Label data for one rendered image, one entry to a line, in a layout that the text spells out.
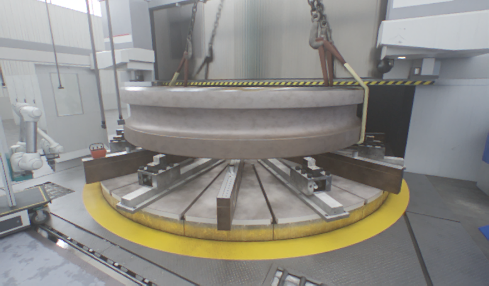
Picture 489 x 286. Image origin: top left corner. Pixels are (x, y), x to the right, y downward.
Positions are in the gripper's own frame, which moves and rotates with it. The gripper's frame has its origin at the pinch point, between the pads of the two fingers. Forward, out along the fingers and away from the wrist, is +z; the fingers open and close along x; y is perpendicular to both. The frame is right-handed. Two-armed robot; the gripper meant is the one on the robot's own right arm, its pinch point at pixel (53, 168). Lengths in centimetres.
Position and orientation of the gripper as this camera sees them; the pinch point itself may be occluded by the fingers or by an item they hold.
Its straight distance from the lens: 405.6
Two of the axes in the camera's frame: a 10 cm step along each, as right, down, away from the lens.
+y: -6.7, 1.6, -7.3
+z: 0.0, 9.8, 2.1
